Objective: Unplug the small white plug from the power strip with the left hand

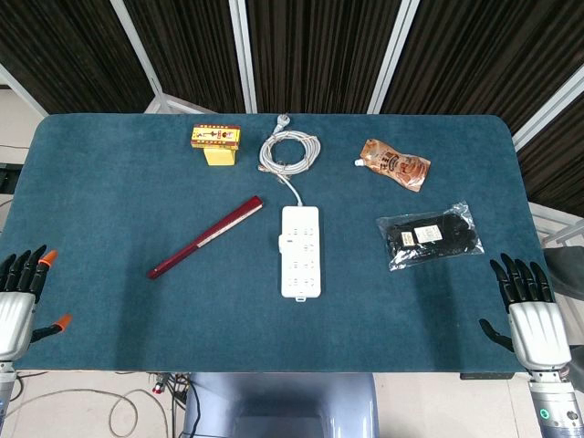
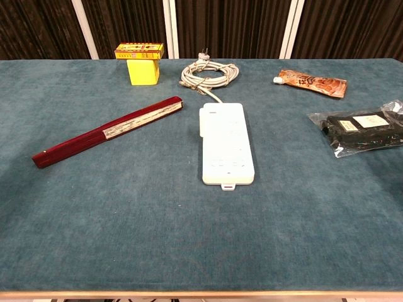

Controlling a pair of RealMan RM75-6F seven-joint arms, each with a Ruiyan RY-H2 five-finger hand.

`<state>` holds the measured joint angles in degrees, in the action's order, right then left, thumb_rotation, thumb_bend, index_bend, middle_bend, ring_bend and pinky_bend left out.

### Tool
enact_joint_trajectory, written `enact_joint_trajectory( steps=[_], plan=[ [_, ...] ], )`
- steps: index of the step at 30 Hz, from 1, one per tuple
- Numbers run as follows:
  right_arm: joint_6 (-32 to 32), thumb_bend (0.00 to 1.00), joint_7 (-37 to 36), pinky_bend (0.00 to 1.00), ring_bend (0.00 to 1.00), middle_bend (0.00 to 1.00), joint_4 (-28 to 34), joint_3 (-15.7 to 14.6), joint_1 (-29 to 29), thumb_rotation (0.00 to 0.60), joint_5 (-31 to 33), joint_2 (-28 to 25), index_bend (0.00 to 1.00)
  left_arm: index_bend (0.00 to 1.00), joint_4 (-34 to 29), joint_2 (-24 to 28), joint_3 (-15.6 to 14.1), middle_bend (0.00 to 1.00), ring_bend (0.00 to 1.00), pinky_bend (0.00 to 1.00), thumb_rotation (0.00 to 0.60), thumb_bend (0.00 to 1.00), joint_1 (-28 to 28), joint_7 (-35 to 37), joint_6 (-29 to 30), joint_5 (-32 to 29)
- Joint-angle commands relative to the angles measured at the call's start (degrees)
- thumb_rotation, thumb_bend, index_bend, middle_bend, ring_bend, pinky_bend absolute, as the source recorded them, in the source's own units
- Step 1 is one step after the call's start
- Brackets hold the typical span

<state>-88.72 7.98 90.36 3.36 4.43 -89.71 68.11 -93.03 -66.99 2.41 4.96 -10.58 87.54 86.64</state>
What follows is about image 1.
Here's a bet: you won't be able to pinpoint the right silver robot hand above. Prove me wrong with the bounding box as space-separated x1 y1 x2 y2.
477 253 573 373

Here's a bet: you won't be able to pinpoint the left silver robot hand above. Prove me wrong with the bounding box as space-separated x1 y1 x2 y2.
0 245 73 362

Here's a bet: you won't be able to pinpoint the white power strip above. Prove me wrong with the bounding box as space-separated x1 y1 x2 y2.
277 204 324 303

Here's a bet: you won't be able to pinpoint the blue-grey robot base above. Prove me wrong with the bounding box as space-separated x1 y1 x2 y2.
182 371 381 438

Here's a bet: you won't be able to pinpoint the grey chair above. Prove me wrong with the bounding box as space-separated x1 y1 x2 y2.
545 245 584 300

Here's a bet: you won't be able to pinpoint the teal table mat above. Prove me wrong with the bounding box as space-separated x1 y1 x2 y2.
0 112 569 373

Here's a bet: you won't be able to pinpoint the black gloves in clear bag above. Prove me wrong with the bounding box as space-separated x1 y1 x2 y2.
375 199 485 274

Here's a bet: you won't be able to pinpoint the dark red folded fan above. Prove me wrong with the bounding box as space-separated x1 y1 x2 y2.
146 195 265 280

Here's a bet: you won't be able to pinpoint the orange sauce pouch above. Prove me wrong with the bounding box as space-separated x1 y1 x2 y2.
354 138 433 193

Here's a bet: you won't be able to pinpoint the yellow red printed box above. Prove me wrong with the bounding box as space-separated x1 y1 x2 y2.
190 124 243 151

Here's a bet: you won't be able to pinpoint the grey floor cable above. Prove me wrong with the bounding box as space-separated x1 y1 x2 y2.
4 387 172 438

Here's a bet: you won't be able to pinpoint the white partition frame post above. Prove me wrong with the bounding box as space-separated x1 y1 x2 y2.
0 63 49 118
513 63 584 151
109 0 220 115
367 0 422 115
227 0 259 114

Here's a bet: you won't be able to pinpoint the white coiled power cable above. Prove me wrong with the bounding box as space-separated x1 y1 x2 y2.
257 113 323 209

